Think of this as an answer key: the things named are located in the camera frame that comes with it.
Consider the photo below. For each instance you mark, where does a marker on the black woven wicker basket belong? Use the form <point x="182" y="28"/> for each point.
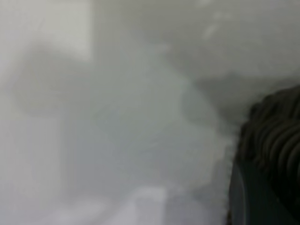
<point x="276" y="131"/>

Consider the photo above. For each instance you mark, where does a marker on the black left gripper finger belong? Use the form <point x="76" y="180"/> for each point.
<point x="250" y="197"/>

